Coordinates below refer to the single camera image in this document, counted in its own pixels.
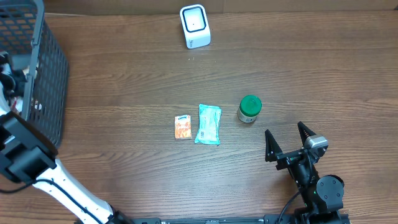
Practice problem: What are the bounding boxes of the teal wet wipes pack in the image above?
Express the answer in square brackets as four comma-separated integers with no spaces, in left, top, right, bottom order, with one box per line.
[194,104,222,145]

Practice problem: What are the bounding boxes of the grey plastic mesh basket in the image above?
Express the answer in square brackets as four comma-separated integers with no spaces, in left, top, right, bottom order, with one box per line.
[1,0,69,147]

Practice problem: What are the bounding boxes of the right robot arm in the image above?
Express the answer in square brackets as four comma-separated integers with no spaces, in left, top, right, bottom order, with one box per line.
[264,122,350,224]

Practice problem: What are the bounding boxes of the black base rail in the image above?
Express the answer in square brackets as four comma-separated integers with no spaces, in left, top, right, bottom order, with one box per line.
[131,215,351,224]

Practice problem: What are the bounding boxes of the brown red snack bag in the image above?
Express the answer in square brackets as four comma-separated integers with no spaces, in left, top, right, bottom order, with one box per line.
[10,96,42,114]

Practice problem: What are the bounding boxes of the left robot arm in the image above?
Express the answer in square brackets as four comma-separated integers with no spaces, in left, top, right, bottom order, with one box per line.
[1,52,132,224]

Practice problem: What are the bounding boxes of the small orange packet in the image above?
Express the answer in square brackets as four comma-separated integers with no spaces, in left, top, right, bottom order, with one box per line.
[174,114,192,140]

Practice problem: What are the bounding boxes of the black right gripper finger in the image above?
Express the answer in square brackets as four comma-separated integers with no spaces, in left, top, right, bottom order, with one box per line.
[265,129,283,157]
[297,121,316,146]

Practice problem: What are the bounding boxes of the green lid jar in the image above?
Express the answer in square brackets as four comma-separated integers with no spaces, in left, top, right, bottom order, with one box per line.
[237,95,262,123]

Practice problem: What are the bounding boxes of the white barcode scanner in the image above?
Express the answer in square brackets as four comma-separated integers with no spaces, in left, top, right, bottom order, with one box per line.
[179,4,211,49]

